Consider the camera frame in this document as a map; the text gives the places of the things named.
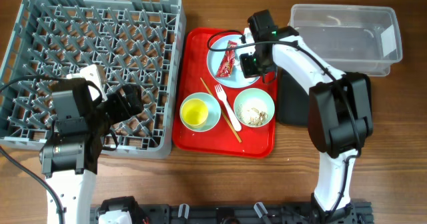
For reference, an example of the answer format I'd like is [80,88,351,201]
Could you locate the clear plastic bin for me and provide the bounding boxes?
[289,4,403,77]

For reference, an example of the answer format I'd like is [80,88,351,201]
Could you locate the black plastic tray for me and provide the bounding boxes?
[276,65,373,128]

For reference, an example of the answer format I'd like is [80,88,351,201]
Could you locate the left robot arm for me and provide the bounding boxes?
[39,78,143,223]

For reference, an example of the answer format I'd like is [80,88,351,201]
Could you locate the yellow plastic cup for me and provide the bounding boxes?
[180,99,209,129]

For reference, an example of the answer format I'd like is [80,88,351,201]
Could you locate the green bowl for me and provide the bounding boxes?
[234,88,276,128]

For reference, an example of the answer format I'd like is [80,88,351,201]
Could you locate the rice food scraps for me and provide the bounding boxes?
[238,99,268,127]

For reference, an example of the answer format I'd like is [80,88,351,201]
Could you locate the wooden chopstick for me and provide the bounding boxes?
[199,77,243,143]

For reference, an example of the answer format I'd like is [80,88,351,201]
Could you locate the white tissue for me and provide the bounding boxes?
[234,33,255,71]

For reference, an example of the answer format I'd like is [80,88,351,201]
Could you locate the red plastic tray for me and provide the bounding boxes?
[172,27,276,158]

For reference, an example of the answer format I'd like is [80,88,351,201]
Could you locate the white plastic fork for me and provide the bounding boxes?
[215,84,242,132]

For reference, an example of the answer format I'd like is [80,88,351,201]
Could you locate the red snack wrapper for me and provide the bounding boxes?
[216,41,237,78]

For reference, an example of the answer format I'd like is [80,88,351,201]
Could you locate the grey dishwasher rack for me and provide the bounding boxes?
[1,0,186,159]

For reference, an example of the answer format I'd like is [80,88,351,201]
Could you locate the light blue plate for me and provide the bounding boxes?
[207,34,259,89]

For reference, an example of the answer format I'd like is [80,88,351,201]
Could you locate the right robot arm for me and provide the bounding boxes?
[240,10,373,223]

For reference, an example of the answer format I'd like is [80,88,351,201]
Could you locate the light blue bowl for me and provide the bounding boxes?
[179,92,221,132]

